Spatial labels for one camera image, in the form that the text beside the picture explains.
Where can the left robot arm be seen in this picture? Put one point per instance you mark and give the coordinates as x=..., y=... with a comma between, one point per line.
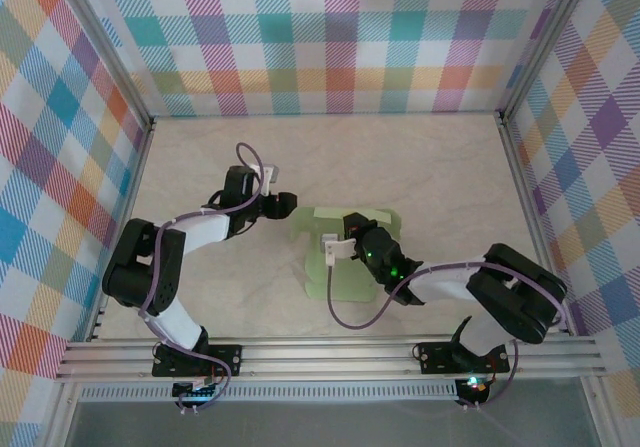
x=150, y=287

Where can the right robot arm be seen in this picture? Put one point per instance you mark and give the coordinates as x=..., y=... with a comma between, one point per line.
x=515, y=292

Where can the small circuit board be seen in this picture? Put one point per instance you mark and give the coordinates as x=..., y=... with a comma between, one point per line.
x=472, y=389

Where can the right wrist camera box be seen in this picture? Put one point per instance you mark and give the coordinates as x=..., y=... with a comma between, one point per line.
x=337, y=248

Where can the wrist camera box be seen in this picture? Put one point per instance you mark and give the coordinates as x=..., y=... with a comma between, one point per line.
x=272, y=172
x=337, y=248

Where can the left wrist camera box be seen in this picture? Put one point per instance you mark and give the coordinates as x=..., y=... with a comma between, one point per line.
x=272, y=172

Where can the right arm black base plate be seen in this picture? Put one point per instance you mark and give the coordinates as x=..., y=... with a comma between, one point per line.
x=432, y=359

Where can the aluminium frame side rail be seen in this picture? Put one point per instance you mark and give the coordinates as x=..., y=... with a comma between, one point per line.
x=526, y=192
x=134, y=177

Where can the wide aluminium mounting rail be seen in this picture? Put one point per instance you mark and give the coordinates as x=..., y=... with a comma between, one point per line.
x=325, y=359

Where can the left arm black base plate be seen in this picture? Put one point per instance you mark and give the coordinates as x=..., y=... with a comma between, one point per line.
x=227, y=359

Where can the aluminium frame post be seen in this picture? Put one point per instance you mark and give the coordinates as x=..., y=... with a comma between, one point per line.
x=110, y=49
x=544, y=42

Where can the aluminium frame leg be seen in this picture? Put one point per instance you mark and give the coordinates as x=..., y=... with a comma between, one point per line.
x=600, y=417
x=60, y=417

